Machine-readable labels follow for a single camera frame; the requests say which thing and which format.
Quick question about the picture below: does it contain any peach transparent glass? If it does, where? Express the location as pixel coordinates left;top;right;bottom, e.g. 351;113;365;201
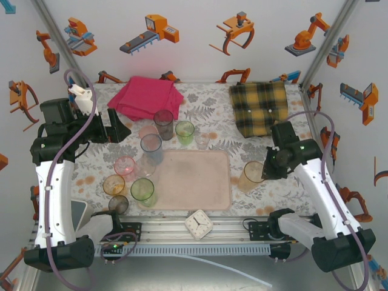
138;125;160;143

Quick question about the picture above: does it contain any green transparent glass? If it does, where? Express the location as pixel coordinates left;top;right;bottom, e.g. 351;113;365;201
175;120;196;146
130;178;158;208

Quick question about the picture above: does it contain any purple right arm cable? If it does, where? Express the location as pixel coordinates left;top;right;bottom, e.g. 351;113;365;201
272;110;371;291

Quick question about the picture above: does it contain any white square clock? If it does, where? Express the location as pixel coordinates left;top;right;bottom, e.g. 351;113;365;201
184;209;214;242

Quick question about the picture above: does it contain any magenta folded cloth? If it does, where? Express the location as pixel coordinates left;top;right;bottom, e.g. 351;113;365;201
107;75;185;122

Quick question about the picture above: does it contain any black clamp block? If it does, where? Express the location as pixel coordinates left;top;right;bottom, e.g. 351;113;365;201
269;243;292;264

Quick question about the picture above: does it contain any tall clear glass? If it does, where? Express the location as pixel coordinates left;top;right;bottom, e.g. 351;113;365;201
135;154;157;178

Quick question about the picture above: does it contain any aluminium frame post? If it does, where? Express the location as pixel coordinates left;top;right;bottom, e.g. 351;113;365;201
298;0;361;92
30;0;90;92

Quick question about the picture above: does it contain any small circuit board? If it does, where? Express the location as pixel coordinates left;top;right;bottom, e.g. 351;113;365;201
102;241;127;254

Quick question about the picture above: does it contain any floral print tablecloth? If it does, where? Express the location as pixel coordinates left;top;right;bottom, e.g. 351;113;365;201
65;81;339;218

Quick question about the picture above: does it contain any thin black cable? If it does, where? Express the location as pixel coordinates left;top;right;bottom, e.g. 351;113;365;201
89;209;116;221

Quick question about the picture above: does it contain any grey white tissue box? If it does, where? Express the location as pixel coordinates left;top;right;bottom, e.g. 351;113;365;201
71;199;89;228

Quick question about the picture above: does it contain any aluminium front rail frame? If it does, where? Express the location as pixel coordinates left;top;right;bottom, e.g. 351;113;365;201
30;215;358;243

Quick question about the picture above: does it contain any tall orange transparent glass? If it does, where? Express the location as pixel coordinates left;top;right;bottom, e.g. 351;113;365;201
237;160;267;193

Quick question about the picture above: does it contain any aluminium side rail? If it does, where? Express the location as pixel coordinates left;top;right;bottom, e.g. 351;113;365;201
298;86;345;219

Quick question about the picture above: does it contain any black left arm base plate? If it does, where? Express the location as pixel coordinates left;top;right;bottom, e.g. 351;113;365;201
102;222;143;243

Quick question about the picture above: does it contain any small clear faceted glass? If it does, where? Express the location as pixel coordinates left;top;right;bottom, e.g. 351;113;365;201
195;133;212;150

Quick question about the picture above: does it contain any white slotted cable duct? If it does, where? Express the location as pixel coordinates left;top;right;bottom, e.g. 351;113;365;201
93;244;271;256

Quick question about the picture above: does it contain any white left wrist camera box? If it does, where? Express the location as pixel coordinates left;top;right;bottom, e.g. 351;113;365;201
68;84;99;116

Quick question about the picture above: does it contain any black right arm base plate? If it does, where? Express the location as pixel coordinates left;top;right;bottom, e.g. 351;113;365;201
247;220;301;243

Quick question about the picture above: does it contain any dark grey transparent glass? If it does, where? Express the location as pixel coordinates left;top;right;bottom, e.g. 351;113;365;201
153;109;175;141

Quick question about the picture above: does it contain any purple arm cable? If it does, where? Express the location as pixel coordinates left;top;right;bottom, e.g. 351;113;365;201
272;110;371;291
44;69;139;290

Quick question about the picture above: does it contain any blue transparent glass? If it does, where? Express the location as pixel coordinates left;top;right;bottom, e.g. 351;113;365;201
139;133;164;166

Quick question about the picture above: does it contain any small brown transparent glass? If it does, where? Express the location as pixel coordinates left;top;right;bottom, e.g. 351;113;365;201
108;195;130;215

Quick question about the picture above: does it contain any pink transparent glass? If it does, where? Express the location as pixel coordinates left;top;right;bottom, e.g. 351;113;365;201
113;156;136;182

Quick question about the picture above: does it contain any short orange transparent glass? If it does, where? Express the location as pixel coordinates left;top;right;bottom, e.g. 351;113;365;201
102;175;127;196

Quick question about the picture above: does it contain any beige pink tray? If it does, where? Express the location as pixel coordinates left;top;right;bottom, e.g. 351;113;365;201
138;150;232;212

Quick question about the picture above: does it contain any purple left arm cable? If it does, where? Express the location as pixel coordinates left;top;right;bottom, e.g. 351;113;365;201
44;69;139;290

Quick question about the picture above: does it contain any yellow black plaid shirt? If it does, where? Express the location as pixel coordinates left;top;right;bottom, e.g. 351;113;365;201
229;81;289;139

